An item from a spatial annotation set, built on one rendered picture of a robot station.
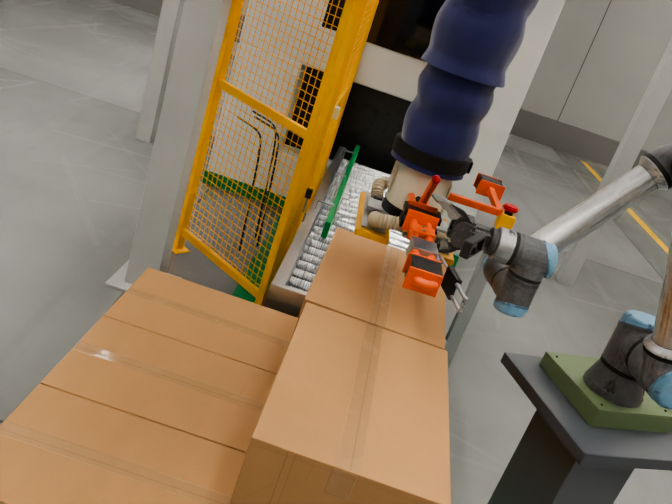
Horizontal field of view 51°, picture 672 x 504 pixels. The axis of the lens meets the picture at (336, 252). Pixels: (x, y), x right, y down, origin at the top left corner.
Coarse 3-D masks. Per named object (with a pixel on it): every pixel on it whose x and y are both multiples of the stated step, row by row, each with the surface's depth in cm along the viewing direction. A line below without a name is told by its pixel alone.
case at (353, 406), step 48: (336, 336) 176; (384, 336) 184; (288, 384) 151; (336, 384) 157; (384, 384) 163; (432, 384) 170; (288, 432) 137; (336, 432) 142; (384, 432) 146; (432, 432) 152; (240, 480) 137; (288, 480) 135; (336, 480) 133; (384, 480) 133; (432, 480) 137
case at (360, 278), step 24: (336, 240) 233; (360, 240) 239; (336, 264) 215; (360, 264) 221; (384, 264) 227; (312, 288) 196; (336, 288) 200; (360, 288) 205; (384, 288) 210; (360, 312) 192; (384, 312) 196; (408, 312) 201; (432, 312) 206; (408, 336) 188; (432, 336) 192
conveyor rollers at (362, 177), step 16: (336, 176) 437; (352, 176) 445; (368, 176) 454; (384, 176) 464; (336, 192) 404; (352, 192) 413; (368, 192) 422; (384, 192) 437; (352, 208) 388; (320, 224) 354; (336, 224) 362; (352, 224) 371; (320, 240) 337; (400, 240) 371; (304, 256) 312; (320, 256) 321; (304, 272) 296; (304, 288) 287
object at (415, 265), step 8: (408, 256) 153; (416, 256) 151; (424, 256) 153; (408, 264) 153; (416, 264) 147; (424, 264) 149; (432, 264) 150; (440, 264) 152; (408, 272) 146; (416, 272) 146; (424, 272) 145; (432, 272) 146; (440, 272) 148; (408, 280) 146; (432, 280) 146; (440, 280) 146; (408, 288) 147; (416, 288) 147; (432, 296) 147
